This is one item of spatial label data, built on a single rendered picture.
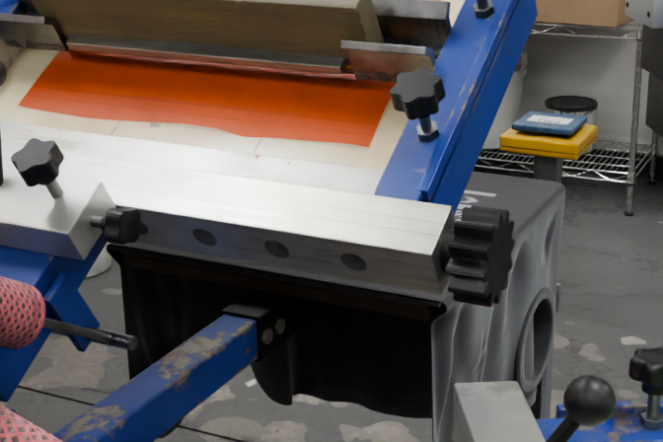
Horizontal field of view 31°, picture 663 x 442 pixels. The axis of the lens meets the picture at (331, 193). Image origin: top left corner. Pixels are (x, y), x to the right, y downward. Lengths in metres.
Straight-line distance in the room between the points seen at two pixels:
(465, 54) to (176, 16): 0.29
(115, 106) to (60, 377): 2.16
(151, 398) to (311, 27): 0.39
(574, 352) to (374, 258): 2.56
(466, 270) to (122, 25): 0.52
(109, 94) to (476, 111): 0.41
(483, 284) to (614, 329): 2.74
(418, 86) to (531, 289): 0.68
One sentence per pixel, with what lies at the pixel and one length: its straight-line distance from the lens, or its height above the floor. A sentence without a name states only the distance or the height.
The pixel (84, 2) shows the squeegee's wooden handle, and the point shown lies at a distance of 1.26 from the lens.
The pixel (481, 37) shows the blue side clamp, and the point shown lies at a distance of 1.11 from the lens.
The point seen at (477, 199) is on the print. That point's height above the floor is 0.95.
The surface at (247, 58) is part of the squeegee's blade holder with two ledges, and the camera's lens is 1.18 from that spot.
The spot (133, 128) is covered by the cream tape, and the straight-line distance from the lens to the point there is 1.22.
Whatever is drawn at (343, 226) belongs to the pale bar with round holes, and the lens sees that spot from 0.92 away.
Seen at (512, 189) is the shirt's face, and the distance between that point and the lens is 1.69.
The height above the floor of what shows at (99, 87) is 1.18.
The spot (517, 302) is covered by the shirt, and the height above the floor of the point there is 0.84.
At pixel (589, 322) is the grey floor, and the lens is 3.66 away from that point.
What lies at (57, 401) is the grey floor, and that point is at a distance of 3.24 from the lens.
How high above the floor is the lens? 1.46
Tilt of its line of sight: 18 degrees down
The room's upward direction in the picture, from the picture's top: 1 degrees counter-clockwise
